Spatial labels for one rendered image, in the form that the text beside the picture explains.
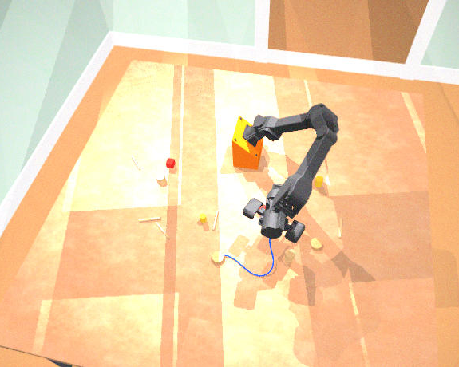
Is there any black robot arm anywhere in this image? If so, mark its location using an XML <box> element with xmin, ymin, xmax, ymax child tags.
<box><xmin>243</xmin><ymin>103</ymin><xmax>339</xmax><ymax>239</ymax></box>

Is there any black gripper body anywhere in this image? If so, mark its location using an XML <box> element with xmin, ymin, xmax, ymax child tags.
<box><xmin>243</xmin><ymin>198</ymin><xmax>306</xmax><ymax>243</ymax></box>

